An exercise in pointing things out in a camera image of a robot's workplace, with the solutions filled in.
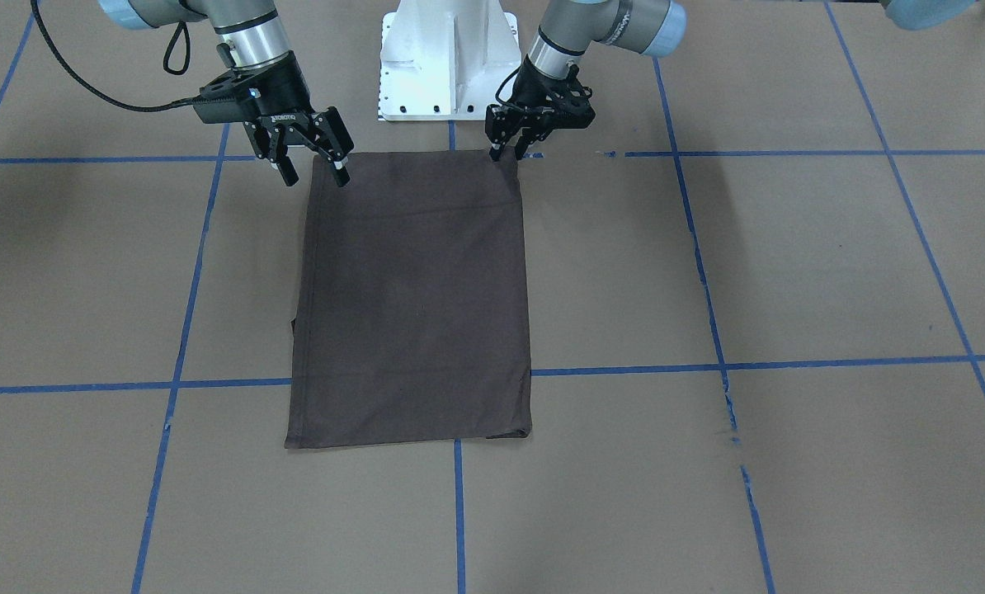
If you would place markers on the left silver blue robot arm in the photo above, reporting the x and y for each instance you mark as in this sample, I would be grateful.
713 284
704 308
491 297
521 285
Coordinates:
567 28

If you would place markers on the white pedestal column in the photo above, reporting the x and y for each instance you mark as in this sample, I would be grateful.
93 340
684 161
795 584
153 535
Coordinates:
444 60

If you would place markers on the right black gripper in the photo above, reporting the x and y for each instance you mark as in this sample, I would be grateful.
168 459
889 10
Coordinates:
280 88

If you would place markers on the brown t-shirt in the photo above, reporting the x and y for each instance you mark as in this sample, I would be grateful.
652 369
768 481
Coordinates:
413 313

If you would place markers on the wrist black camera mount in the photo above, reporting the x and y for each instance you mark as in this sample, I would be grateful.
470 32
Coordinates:
222 101
572 106

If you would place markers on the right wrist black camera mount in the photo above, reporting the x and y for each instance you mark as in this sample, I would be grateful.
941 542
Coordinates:
222 101

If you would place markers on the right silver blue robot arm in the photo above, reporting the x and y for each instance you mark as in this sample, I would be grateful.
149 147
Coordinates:
250 32

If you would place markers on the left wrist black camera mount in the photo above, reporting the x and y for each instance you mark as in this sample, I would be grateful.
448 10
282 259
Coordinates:
572 106

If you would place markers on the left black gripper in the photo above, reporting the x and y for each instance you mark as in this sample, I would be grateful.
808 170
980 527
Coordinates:
535 89

